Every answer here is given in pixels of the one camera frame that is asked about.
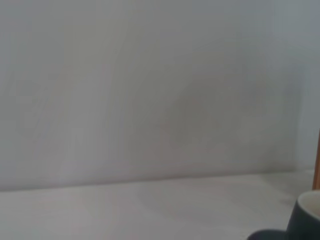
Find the wooden dispenser stand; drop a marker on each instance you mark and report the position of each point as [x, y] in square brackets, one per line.
[317, 165]

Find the black ceramic cup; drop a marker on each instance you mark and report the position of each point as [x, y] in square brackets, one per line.
[305, 220]

